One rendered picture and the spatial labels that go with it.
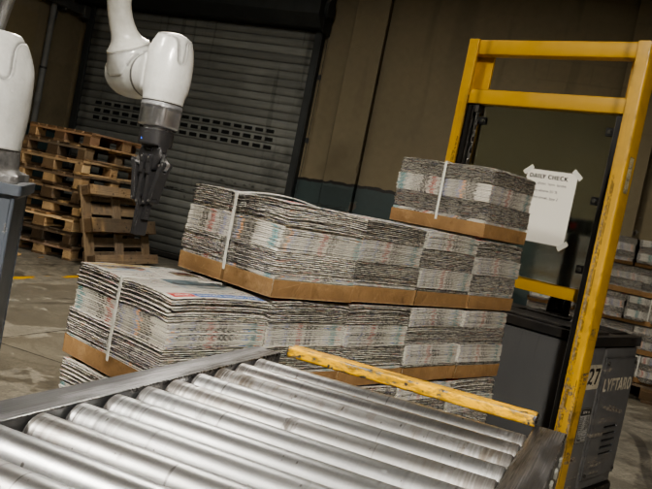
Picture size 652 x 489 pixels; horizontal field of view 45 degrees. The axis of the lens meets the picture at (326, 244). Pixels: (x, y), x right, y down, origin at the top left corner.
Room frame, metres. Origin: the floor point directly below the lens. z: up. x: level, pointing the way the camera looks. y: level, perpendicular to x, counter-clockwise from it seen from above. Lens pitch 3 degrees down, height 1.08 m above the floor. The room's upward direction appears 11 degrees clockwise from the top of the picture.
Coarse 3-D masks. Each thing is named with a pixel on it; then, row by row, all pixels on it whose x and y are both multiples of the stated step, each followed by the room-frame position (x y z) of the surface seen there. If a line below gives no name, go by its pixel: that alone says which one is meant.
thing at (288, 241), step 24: (264, 216) 1.86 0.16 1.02; (288, 216) 1.82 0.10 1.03; (312, 216) 1.87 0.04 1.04; (336, 216) 1.92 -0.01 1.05; (240, 240) 1.90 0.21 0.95; (264, 240) 1.84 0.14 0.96; (288, 240) 1.83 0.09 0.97; (312, 240) 1.89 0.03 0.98; (336, 240) 1.94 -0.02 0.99; (360, 240) 2.01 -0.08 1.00; (240, 264) 1.90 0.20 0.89; (264, 264) 1.83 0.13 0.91; (288, 264) 1.84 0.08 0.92; (312, 264) 1.90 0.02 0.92; (336, 264) 1.96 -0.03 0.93
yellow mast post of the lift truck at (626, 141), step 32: (640, 64) 2.77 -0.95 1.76; (640, 96) 2.76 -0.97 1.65; (640, 128) 2.79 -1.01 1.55; (608, 160) 2.81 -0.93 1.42; (608, 192) 2.78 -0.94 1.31; (608, 224) 2.76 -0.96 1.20; (608, 256) 2.77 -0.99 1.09; (576, 320) 2.80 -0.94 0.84; (576, 352) 2.77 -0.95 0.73; (576, 384) 2.76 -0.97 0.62; (576, 416) 2.79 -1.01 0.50
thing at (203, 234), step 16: (208, 192) 2.02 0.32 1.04; (224, 192) 1.98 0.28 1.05; (192, 208) 2.06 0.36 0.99; (208, 208) 2.01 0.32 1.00; (224, 208) 1.97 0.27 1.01; (192, 224) 2.05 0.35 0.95; (208, 224) 2.00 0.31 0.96; (224, 224) 1.96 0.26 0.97; (192, 240) 2.03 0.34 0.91; (208, 240) 1.99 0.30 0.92; (208, 256) 1.98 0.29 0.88
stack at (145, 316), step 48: (96, 288) 1.79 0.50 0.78; (144, 288) 1.66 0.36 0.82; (192, 288) 1.76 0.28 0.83; (240, 288) 1.92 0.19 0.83; (96, 336) 1.76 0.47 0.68; (144, 336) 1.65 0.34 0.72; (192, 336) 1.65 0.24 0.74; (240, 336) 1.75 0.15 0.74; (288, 336) 1.89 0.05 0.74; (336, 336) 2.02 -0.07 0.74; (384, 336) 2.19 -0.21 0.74; (432, 336) 2.36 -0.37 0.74; (384, 384) 2.23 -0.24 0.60
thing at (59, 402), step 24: (192, 360) 1.19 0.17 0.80; (216, 360) 1.22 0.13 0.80; (240, 360) 1.25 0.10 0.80; (96, 384) 0.96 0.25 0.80; (120, 384) 0.98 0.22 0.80; (144, 384) 1.00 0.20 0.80; (168, 384) 1.05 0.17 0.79; (0, 408) 0.80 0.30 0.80; (24, 408) 0.82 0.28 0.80; (48, 408) 0.83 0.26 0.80; (72, 408) 0.87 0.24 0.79
